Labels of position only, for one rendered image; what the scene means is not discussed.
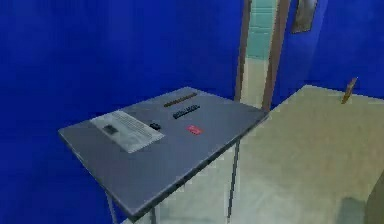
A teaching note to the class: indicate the brown pencil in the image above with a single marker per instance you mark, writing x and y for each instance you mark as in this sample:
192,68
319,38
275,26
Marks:
180,100

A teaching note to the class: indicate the grey metal table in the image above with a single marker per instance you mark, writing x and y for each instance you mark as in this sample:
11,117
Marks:
146,173

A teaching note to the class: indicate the olive green furniture edge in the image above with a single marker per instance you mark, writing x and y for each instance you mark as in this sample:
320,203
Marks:
376,200

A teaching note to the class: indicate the framed wall picture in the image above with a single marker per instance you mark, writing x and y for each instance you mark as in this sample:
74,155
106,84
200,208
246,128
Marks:
304,15

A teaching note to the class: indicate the brown door frame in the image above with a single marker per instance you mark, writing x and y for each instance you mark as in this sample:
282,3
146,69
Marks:
275,53

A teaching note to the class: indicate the small black key fob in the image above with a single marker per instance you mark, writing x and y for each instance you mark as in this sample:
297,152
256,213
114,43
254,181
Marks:
155,126

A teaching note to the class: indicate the black remote control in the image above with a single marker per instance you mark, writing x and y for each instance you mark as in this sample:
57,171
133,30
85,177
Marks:
186,111

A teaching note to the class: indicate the red credit card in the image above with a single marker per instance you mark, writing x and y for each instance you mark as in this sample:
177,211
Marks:
194,130

